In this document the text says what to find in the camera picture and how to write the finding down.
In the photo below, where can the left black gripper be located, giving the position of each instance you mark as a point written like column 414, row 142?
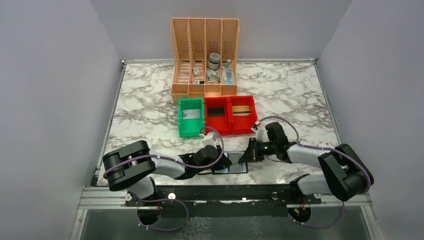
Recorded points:
column 222, row 160

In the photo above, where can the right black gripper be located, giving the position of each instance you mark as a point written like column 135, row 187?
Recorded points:
column 255, row 151

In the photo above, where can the black card holder wallet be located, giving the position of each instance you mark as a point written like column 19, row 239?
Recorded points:
column 235, row 167

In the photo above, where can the red plastic bin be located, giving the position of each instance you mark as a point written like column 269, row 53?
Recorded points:
column 241, row 125
column 221, row 124

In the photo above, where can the gold credit card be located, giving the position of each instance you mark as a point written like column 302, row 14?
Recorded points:
column 241, row 110

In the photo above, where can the green plastic bin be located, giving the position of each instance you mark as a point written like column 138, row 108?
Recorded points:
column 190, row 128

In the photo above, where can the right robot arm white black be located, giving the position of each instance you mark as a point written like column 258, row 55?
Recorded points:
column 344, row 175

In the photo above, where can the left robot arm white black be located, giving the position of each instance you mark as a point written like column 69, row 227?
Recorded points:
column 129, row 167

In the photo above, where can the silver card in green bin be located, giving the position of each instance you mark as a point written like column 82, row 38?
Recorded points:
column 188, row 114

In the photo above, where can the black card in red bin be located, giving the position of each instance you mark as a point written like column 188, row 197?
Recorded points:
column 216, row 112

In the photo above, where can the small white bottle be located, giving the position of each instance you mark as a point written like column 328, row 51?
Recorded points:
column 208, row 76

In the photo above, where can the green marker pen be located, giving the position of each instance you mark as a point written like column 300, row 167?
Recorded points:
column 216, row 76

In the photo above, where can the blue packaged item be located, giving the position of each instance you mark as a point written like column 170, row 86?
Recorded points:
column 227, row 76

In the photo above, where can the small white box in organizer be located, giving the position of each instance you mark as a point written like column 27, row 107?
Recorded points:
column 196, row 71

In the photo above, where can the green capped tube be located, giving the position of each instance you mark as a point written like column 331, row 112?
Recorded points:
column 226, row 64

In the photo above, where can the round grey tin jar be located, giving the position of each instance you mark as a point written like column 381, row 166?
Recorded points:
column 214, row 61

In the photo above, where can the peach desk file organizer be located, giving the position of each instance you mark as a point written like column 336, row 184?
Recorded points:
column 193, row 39

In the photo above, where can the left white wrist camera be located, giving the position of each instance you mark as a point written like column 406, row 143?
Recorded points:
column 209, row 139

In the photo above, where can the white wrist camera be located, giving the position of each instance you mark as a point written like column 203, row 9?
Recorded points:
column 258, row 130
column 209, row 139

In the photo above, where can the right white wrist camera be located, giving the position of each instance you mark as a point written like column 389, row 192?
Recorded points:
column 258, row 130

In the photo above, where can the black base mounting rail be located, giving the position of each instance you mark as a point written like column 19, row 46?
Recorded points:
column 283, row 193

